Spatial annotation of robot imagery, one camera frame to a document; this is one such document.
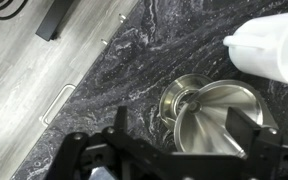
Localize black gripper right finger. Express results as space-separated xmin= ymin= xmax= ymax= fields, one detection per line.
xmin=225 ymin=106 xmax=288 ymax=180

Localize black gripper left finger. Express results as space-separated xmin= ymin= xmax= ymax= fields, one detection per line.
xmin=45 ymin=105 xmax=172 ymax=180

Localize stainless steel funnel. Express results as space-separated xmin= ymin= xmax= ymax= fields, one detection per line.
xmin=158 ymin=73 xmax=280 ymax=158

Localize white base cabinets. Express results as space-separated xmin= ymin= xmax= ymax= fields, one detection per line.
xmin=38 ymin=12 xmax=139 ymax=128

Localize white ceramic mug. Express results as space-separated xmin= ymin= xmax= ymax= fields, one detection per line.
xmin=222 ymin=9 xmax=288 ymax=88

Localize black coiled cable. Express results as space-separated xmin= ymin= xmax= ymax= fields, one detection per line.
xmin=0 ymin=0 xmax=29 ymax=21

